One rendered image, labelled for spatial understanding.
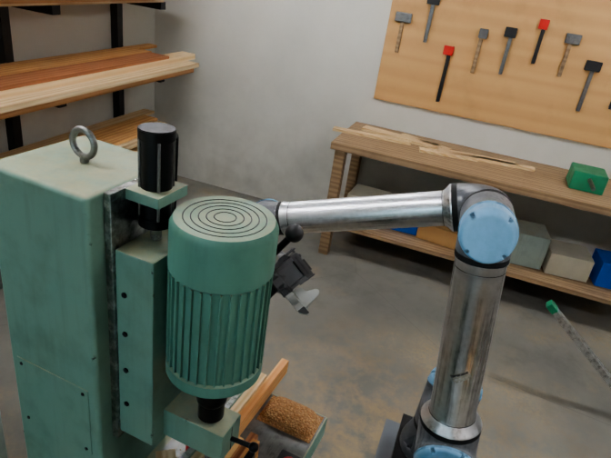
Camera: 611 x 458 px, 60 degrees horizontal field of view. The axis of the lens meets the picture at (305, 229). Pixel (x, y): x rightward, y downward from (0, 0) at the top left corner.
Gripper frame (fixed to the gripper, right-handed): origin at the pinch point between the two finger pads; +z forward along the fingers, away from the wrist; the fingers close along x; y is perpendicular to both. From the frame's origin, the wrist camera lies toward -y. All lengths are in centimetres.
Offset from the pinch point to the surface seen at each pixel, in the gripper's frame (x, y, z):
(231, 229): -13.3, -1.1, 18.8
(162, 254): -17.3, -12.6, 10.1
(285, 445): 31.7, -21.0, -21.8
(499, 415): 135, 49, -154
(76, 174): -36.6, -15.5, 9.0
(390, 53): -55, 168, -261
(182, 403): 7.1, -29.7, -8.8
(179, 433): 11.2, -33.4, -7.7
